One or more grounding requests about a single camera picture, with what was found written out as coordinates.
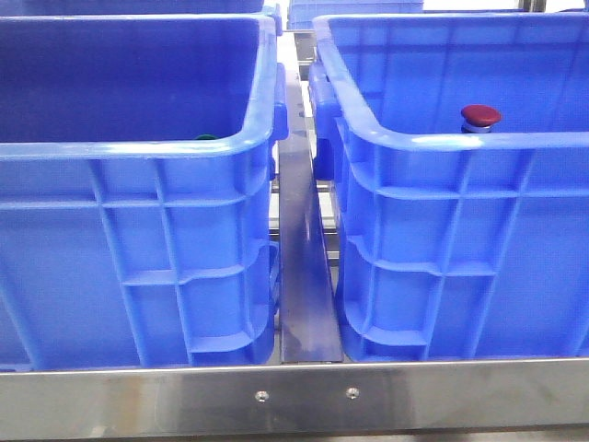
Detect red push button switch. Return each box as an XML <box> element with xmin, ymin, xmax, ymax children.
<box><xmin>461</xmin><ymin>104</ymin><xmax>502</xmax><ymax>134</ymax></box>

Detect blue plastic crate right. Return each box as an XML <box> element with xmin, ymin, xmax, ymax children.
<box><xmin>309</xmin><ymin>12</ymin><xmax>588</xmax><ymax>362</ymax></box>

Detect blue plastic crate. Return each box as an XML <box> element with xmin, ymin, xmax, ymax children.
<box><xmin>1</xmin><ymin>14</ymin><xmax>288</xmax><ymax>372</ymax></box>
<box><xmin>309</xmin><ymin>12</ymin><xmax>588</xmax><ymax>362</ymax></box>

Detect blue plastic crate left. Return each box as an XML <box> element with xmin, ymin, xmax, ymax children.
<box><xmin>1</xmin><ymin>14</ymin><xmax>288</xmax><ymax>372</ymax></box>

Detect blue crate rear right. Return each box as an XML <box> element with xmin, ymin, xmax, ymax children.
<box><xmin>287</xmin><ymin>0</ymin><xmax>423</xmax><ymax>30</ymax></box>

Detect blue crate rear left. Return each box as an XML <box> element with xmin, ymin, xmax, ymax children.
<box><xmin>1</xmin><ymin>0</ymin><xmax>281</xmax><ymax>17</ymax></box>

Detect green push button switch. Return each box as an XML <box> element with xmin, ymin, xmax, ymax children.
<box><xmin>195</xmin><ymin>134</ymin><xmax>218</xmax><ymax>141</ymax></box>

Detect left rail screw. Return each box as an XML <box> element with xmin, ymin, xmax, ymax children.
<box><xmin>255</xmin><ymin>390</ymin><xmax>270</xmax><ymax>403</ymax></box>

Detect rail screw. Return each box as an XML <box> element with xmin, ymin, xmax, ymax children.
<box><xmin>345</xmin><ymin>387</ymin><xmax>360</xmax><ymax>401</ymax></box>
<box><xmin>255</xmin><ymin>390</ymin><xmax>270</xmax><ymax>403</ymax></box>

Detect right rail screw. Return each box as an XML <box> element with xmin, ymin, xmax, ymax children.
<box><xmin>345</xmin><ymin>387</ymin><xmax>360</xmax><ymax>401</ymax></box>

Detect stainless steel front rail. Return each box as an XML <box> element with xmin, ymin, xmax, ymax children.
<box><xmin>1</xmin><ymin>358</ymin><xmax>588</xmax><ymax>440</ymax></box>

